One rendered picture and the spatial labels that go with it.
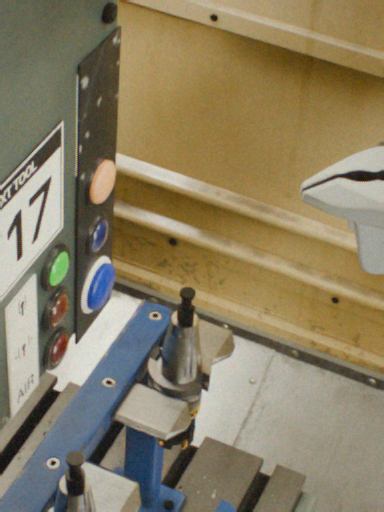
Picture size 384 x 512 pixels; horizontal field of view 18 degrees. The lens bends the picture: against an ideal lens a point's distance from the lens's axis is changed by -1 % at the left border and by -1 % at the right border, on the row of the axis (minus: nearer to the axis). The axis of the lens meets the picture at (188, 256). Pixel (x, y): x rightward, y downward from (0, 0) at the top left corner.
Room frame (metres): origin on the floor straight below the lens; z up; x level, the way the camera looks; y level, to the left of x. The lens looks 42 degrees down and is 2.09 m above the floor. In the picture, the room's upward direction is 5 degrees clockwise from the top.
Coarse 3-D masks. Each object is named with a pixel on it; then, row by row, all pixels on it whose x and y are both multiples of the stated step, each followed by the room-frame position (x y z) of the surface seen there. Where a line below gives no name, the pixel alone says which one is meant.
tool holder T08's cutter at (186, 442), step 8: (192, 424) 0.79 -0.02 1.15; (184, 432) 0.78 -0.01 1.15; (192, 432) 0.79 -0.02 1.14; (160, 440) 0.78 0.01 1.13; (168, 440) 0.78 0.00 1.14; (176, 440) 0.78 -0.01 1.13; (184, 440) 0.78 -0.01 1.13; (192, 440) 0.79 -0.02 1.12; (168, 448) 0.78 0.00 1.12; (184, 448) 0.78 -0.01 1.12
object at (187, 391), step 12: (204, 360) 0.81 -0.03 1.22; (156, 372) 0.79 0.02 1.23; (204, 372) 0.80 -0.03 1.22; (156, 384) 0.78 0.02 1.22; (168, 384) 0.77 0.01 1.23; (180, 384) 0.78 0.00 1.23; (192, 384) 0.78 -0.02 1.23; (204, 384) 0.79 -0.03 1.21; (180, 396) 0.77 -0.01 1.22; (192, 396) 0.78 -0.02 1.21
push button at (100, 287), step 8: (104, 264) 0.52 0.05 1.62; (96, 272) 0.51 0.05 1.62; (104, 272) 0.51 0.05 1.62; (112, 272) 0.52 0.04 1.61; (96, 280) 0.50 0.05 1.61; (104, 280) 0.51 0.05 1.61; (112, 280) 0.52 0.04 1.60; (88, 288) 0.50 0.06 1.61; (96, 288) 0.50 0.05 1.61; (104, 288) 0.51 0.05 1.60; (88, 296) 0.50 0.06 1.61; (96, 296) 0.50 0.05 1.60; (104, 296) 0.51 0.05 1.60; (88, 304) 0.50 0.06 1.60; (96, 304) 0.50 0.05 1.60
